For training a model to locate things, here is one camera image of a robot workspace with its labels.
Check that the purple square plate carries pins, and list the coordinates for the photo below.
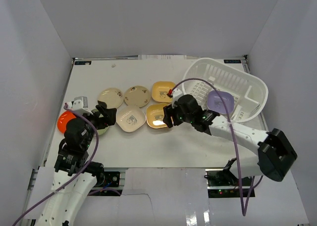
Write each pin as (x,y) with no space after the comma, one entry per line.
(216,103)

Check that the cream square panda plate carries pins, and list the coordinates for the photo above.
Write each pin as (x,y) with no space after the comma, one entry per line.
(130,118)

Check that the white paper sheet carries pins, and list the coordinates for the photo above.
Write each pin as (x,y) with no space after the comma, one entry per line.
(162,57)

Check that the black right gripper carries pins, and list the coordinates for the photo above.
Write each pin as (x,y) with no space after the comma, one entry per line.
(167,118)

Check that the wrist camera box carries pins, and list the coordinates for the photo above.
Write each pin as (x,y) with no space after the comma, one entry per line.
(175,95)
(79,105)

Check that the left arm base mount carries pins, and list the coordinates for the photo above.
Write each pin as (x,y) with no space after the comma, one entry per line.
(107,180)

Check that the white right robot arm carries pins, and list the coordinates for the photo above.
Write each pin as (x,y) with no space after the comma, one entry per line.
(274,154)

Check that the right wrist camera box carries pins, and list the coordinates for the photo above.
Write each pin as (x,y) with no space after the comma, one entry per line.
(175,95)

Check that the green square plate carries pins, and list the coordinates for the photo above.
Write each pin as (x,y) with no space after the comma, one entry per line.
(100,131)

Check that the right black table label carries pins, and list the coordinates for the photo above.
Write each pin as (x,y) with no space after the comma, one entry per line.
(232,61)

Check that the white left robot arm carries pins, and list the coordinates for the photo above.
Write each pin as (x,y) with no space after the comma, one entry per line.
(75,173)

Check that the black table label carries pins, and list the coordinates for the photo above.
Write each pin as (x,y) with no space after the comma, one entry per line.
(82,62)
(232,61)

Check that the white plastic basket bin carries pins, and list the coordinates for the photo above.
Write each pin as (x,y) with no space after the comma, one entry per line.
(250,93)

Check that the orange round plate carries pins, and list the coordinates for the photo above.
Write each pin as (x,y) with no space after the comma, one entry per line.
(63,120)

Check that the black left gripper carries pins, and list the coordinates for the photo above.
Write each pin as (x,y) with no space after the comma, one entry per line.
(99,117)

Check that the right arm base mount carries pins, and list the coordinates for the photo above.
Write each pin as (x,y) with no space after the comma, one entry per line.
(221,183)

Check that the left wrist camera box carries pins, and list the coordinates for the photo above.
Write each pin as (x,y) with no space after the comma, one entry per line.
(79,105)

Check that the yellow square plate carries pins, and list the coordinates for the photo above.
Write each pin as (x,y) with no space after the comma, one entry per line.
(155,115)
(160,90)

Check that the left black table label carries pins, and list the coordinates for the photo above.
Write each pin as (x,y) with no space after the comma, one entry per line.
(82,62)

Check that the cream floral round plate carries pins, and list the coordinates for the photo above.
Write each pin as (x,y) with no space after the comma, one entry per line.
(113,97)
(137,96)

